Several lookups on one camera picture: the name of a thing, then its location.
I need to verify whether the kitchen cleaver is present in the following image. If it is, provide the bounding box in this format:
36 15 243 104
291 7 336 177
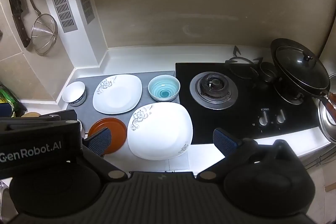
9 0 31 48

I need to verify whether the orange round plate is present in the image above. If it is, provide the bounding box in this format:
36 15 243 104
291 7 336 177
83 118 126 155

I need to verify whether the wooden cutting board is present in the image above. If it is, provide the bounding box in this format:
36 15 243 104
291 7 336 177
22 112 41 118

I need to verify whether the light blue striped bowl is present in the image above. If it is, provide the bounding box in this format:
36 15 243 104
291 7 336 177
147 75 181 102

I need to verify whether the left stove knob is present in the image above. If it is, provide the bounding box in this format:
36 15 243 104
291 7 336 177
259 111 269 126

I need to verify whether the right gas burner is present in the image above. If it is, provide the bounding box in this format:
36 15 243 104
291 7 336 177
276 87 304 105

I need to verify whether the black pan support grate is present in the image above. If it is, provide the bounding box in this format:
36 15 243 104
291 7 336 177
225 46 263 80

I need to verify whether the white square plate floral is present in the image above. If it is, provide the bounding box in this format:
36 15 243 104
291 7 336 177
92 75 142 115

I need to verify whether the wire mesh skimmer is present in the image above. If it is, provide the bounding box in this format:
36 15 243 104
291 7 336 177
29 0 58 56

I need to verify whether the left gas burner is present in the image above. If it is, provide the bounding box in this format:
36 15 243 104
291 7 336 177
189 72 239 110

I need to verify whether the stove knob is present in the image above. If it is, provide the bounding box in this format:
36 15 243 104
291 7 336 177
276 109 286 124
259 111 269 126

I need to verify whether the black gas stove top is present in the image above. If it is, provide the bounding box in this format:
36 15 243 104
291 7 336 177
175 63 319 144

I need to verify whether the green package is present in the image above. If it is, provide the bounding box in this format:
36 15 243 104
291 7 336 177
1 83 27 118

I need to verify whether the grey counter mat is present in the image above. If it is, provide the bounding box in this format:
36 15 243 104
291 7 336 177
67 71 176 131

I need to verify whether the steel pot lid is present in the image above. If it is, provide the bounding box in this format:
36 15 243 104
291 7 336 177
318 101 336 143

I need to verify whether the white bowl blue rim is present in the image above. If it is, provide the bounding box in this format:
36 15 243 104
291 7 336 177
62 81 87 107

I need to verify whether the right stove knob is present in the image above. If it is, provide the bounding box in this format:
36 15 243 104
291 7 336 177
276 109 286 124

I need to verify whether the large white square plate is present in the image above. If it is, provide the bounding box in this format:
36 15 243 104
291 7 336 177
127 102 193 161

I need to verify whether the gas burner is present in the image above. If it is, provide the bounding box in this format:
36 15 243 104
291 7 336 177
276 87 304 105
189 72 239 110

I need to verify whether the black wok with lid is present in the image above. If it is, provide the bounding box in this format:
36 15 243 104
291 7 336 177
270 37 336 109

